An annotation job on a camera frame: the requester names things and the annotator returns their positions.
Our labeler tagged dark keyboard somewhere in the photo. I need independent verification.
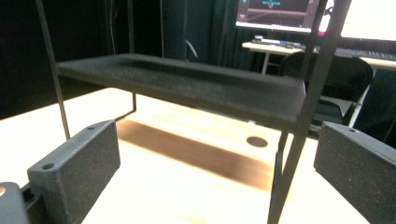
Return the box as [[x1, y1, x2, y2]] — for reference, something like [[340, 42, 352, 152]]
[[250, 35, 307, 50]]

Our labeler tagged computer monitor with dark screen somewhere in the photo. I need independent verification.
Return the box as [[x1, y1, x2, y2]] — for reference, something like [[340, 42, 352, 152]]
[[235, 0, 321, 34]]

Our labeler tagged white desk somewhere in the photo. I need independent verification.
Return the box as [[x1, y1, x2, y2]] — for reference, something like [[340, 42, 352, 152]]
[[241, 41, 396, 129]]

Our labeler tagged computer monitor with white screen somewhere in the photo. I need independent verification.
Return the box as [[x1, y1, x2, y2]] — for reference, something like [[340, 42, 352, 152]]
[[318, 0, 396, 42]]

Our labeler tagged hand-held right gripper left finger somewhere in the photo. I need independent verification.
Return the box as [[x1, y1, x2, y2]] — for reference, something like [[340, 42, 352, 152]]
[[27, 119, 121, 224]]

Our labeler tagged black chair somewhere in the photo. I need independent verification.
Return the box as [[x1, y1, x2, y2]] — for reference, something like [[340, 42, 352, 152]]
[[280, 50, 375, 135]]

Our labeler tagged black two-tier metal rack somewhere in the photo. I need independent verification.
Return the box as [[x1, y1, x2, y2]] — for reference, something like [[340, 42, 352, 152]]
[[35, 0, 353, 224]]

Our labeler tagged dark curtain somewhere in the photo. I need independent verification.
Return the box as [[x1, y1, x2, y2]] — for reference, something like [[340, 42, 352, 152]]
[[162, 0, 247, 73]]

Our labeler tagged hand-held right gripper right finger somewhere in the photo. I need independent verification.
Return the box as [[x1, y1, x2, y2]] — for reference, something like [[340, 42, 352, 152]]
[[313, 121, 396, 224]]

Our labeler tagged black round table grommet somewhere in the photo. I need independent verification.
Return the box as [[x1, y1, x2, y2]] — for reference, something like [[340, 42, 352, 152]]
[[246, 135, 269, 148]]

